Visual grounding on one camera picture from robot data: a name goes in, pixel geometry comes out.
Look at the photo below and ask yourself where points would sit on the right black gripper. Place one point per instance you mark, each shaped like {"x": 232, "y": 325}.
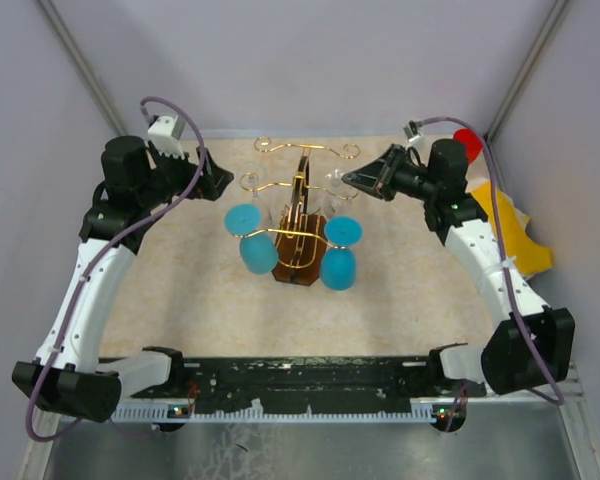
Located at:
{"x": 373, "y": 178}

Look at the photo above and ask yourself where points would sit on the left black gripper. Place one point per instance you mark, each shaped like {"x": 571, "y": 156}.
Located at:
{"x": 213, "y": 182}

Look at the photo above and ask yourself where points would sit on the clear wine glass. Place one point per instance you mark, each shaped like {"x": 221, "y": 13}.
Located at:
{"x": 251, "y": 176}
{"x": 338, "y": 196}

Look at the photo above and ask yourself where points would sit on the blue wine glass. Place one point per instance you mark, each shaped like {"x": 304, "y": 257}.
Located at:
{"x": 339, "y": 265}
{"x": 256, "y": 247}

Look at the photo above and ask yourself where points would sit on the red plastic wine glass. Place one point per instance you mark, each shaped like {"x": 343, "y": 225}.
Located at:
{"x": 472, "y": 143}

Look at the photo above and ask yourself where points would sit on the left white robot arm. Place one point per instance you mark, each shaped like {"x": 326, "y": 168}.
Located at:
{"x": 85, "y": 295}

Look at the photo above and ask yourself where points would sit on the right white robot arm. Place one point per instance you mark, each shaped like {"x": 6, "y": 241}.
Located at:
{"x": 531, "y": 344}

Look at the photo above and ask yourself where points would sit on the patterned yellow cloth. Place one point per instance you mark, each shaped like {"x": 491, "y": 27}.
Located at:
{"x": 530, "y": 257}

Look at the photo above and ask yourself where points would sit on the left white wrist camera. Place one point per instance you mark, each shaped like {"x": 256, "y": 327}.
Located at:
{"x": 165, "y": 134}

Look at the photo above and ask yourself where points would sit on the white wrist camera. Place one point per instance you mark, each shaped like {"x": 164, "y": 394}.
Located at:
{"x": 414, "y": 136}
{"x": 165, "y": 134}

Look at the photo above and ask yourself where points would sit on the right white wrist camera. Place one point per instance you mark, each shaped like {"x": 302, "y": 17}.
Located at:
{"x": 414, "y": 136}

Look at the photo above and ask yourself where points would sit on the gold wire glass rack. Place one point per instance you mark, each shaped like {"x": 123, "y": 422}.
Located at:
{"x": 298, "y": 231}

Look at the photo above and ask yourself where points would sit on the right aluminium corner post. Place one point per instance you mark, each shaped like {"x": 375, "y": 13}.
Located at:
{"x": 545, "y": 35}

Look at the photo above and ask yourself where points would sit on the aluminium corner post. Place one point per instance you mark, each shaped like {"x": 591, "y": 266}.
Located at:
{"x": 545, "y": 35}
{"x": 81, "y": 64}

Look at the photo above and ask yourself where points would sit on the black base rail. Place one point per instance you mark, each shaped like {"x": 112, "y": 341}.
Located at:
{"x": 317, "y": 389}

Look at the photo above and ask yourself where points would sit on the left aluminium corner post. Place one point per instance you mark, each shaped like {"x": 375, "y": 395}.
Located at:
{"x": 81, "y": 64}

